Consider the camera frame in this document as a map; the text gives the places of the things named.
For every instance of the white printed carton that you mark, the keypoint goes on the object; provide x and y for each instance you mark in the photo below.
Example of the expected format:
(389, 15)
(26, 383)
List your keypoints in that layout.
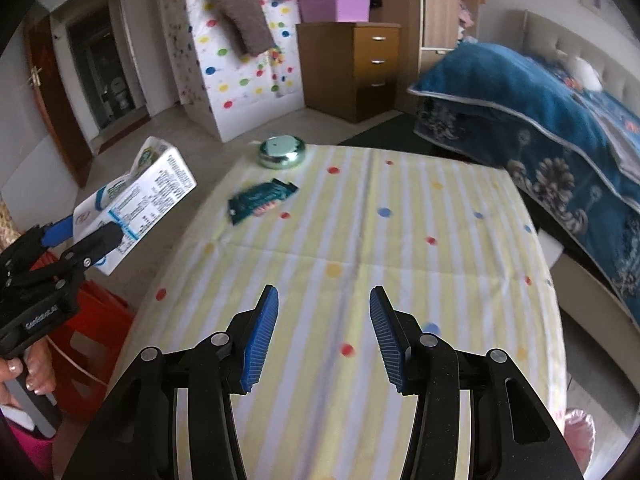
(150, 180)

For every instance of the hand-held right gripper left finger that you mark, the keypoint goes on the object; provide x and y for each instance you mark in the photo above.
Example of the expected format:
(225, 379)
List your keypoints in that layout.
(260, 340)

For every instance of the white paper sheet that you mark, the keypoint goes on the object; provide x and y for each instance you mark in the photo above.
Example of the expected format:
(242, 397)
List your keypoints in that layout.
(622, 152)

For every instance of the bed with blue quilt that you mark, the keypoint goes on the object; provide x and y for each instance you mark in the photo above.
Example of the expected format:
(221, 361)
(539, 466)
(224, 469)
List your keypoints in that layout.
(500, 90)

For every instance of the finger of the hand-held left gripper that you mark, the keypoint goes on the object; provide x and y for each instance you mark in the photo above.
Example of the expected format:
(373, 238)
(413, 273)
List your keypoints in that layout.
(57, 231)
(97, 242)

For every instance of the green snack wrapper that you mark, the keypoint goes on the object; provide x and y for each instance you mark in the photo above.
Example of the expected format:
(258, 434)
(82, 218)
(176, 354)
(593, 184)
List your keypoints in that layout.
(260, 201)

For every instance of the yellow striped tablecloth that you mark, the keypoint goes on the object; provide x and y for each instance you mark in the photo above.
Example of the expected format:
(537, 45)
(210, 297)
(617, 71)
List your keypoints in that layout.
(350, 240)

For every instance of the person's left hand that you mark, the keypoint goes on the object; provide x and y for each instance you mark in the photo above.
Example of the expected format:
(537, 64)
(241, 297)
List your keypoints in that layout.
(40, 365)

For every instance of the round metal tin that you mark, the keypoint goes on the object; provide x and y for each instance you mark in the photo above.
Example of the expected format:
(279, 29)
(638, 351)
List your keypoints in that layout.
(281, 152)

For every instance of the brown garment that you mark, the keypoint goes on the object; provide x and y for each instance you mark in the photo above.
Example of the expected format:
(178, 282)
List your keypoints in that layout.
(240, 15)

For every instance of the polka dot white cabinet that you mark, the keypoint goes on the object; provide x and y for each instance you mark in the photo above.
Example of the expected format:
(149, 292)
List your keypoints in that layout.
(225, 85)

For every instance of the wooden drawer cabinet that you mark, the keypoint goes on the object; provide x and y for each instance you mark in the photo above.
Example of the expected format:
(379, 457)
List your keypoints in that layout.
(370, 75)

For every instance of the pink storage box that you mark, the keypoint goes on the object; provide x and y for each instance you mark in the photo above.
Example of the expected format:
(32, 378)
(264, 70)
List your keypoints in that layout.
(345, 5)

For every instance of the red plastic stool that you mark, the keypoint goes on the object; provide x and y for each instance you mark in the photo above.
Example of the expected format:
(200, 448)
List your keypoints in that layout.
(105, 320)

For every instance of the person's left forearm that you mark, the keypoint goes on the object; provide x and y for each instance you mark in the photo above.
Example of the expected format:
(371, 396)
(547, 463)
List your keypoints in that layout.
(27, 452)

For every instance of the white plush toy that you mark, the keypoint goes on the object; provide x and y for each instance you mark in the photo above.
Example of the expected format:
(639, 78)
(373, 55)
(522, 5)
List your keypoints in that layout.
(585, 72)

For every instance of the dark green mat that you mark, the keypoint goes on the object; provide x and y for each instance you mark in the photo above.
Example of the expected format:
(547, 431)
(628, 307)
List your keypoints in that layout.
(390, 132)

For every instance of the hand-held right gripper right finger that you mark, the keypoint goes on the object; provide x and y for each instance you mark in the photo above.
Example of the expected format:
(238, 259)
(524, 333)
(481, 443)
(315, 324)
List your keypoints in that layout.
(385, 340)

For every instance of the brown wooden door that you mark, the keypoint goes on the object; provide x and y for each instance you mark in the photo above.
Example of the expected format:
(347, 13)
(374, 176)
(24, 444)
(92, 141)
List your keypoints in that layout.
(55, 110)

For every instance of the wooden wardrobe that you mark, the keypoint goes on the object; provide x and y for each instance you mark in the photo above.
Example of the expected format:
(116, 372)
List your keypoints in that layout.
(440, 10)

